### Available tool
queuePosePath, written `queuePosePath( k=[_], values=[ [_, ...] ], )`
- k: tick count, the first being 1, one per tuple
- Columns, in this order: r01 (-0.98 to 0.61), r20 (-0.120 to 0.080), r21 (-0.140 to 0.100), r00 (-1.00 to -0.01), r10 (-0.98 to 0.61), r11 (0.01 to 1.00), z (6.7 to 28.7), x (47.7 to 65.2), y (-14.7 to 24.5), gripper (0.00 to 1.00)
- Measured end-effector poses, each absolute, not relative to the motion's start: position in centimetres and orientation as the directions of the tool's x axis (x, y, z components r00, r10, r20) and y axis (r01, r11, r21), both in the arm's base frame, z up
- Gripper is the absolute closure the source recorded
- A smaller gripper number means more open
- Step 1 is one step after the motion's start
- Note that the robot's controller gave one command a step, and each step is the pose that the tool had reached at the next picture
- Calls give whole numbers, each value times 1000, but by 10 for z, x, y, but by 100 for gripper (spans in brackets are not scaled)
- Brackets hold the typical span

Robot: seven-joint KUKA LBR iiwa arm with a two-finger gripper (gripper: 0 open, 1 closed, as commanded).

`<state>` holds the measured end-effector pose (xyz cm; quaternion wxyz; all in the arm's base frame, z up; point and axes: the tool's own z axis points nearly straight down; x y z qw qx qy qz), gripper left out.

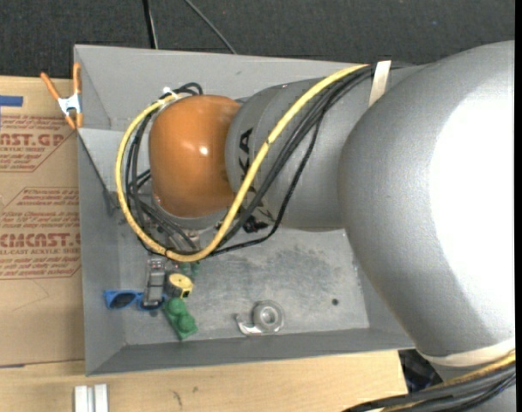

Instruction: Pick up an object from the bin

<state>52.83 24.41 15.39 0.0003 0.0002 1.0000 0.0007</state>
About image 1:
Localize yellow tape measure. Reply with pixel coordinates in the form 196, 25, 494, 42
163, 272, 195, 299

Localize green toy block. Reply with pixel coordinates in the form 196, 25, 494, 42
162, 297, 199, 342

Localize blue sunglasses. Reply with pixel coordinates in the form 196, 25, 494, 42
102, 288, 167, 316

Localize grey metal bin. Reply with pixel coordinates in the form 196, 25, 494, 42
73, 44, 417, 377

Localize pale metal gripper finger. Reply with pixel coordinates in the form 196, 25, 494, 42
147, 257, 167, 291
141, 288, 164, 310

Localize brown cardboard board red print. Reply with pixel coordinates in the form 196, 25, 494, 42
0, 74, 87, 371

